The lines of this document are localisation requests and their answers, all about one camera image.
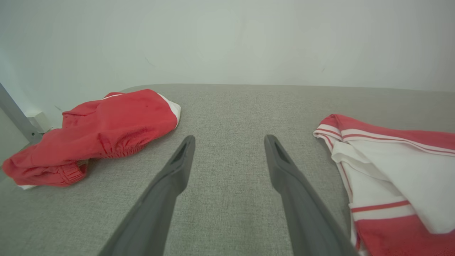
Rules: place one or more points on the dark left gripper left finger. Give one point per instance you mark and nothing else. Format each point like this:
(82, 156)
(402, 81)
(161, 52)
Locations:
(160, 199)

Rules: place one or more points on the red shorts with white stripe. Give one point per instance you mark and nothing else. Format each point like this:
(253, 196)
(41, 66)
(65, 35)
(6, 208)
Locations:
(113, 124)

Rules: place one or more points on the grey metal pole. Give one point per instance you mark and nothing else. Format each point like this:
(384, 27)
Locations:
(16, 115)

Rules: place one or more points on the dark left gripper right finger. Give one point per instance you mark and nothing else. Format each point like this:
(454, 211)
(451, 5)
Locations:
(298, 199)

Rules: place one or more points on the red jersey with white sleeves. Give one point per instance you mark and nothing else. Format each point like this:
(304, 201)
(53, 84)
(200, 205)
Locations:
(401, 167)

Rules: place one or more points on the white baseboard strip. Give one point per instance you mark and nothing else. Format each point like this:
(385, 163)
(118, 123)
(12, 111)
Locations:
(39, 122)

